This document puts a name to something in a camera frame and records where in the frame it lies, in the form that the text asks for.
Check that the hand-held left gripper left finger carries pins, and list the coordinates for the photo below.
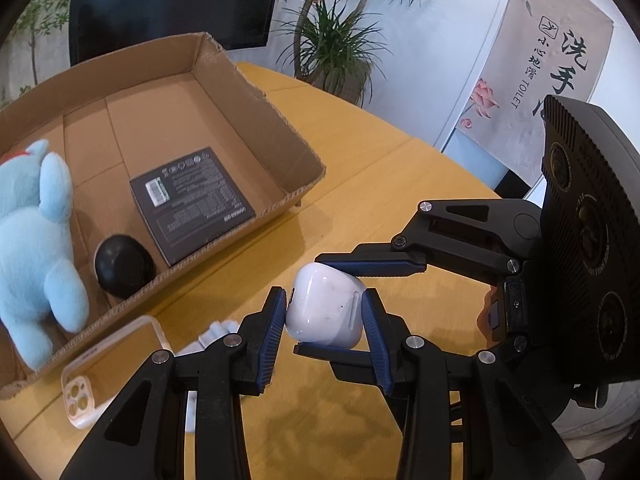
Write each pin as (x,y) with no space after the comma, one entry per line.
(267,340)

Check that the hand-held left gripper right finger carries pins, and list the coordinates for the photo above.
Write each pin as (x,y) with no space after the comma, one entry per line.
(377,345)

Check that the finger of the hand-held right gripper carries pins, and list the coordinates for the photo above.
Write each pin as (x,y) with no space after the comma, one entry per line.
(340,357)
(390,264)

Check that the white earbuds case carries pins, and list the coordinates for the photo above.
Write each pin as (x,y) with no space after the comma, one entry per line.
(325,305)

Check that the black printed product box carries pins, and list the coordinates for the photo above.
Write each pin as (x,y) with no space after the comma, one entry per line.
(192,205)

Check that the black round gadget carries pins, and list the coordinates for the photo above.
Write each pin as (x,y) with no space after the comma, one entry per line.
(125,265)

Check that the shallow cardboard box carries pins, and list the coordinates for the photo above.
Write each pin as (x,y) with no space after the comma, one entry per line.
(175,125)

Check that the light blue plush toy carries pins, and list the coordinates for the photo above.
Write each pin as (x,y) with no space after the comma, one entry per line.
(35,240)

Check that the person's right hand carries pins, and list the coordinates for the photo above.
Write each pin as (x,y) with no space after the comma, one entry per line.
(485,317)

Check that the white plastic toy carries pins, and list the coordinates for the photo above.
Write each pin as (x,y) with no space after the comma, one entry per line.
(217,332)

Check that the person's beige trousers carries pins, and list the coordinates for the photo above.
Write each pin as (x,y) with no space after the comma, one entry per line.
(610,420)

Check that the clear phone case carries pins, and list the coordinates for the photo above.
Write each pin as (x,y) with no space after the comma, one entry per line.
(77,395)

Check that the potted palm plant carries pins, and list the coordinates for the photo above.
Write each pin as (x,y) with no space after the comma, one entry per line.
(335,45)

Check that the toilet sign banner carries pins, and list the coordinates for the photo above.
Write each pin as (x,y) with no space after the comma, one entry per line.
(550,35)

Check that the black television screen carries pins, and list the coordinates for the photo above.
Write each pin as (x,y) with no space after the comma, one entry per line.
(170,0)

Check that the thin leafy plant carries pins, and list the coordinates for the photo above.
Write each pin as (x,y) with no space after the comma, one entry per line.
(42,25)

